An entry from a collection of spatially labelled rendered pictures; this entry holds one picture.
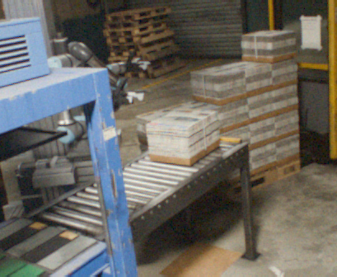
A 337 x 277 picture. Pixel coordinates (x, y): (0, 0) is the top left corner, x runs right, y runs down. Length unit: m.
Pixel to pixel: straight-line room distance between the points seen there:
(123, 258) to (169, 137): 1.05
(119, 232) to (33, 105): 0.64
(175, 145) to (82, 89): 1.23
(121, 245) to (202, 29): 9.98
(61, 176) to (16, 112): 1.72
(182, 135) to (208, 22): 8.91
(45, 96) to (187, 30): 10.42
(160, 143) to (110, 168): 1.10
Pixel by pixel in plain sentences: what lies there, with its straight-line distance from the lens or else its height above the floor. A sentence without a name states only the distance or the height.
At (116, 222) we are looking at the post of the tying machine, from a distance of 1.94.
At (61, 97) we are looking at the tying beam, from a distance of 1.67.
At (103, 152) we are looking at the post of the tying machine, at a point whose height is 1.25.
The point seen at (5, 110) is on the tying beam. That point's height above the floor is 1.51.
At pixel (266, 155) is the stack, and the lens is 4.44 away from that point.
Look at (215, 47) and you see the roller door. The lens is 11.62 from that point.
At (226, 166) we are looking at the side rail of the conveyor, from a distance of 2.96.
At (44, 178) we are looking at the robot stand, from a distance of 3.27.
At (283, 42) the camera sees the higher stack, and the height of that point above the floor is 1.21.
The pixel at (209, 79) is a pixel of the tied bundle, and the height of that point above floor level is 1.03.
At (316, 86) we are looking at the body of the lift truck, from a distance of 4.97.
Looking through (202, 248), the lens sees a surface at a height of 0.00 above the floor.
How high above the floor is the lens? 1.82
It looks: 18 degrees down
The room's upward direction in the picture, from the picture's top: 7 degrees counter-clockwise
